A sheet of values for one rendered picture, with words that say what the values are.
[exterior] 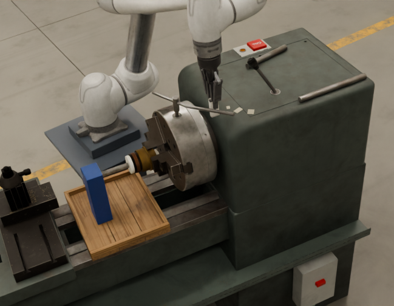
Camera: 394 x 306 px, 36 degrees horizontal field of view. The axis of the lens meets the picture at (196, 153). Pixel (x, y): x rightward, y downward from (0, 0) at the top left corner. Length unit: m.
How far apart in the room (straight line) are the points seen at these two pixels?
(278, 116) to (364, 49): 2.90
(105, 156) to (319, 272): 1.07
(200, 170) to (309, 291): 0.89
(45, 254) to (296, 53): 1.20
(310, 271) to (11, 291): 1.23
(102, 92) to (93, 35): 2.68
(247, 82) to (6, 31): 3.73
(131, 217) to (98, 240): 0.16
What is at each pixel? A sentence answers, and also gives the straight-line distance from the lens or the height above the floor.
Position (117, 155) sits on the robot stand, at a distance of 2.80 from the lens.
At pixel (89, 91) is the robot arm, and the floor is 1.04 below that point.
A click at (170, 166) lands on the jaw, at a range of 2.13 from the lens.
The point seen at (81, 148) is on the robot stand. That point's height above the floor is 0.75.
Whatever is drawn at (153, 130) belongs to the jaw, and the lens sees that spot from 2.23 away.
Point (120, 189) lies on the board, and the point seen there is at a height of 0.89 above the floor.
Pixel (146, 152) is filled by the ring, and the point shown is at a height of 1.12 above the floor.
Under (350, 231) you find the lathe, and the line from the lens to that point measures 2.70.
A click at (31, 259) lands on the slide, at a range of 2.15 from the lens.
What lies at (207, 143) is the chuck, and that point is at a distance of 2.13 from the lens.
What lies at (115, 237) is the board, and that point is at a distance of 2.25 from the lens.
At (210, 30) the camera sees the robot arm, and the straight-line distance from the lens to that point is 1.86.
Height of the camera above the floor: 2.51
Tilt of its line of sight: 40 degrees down
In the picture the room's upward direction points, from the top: 6 degrees counter-clockwise
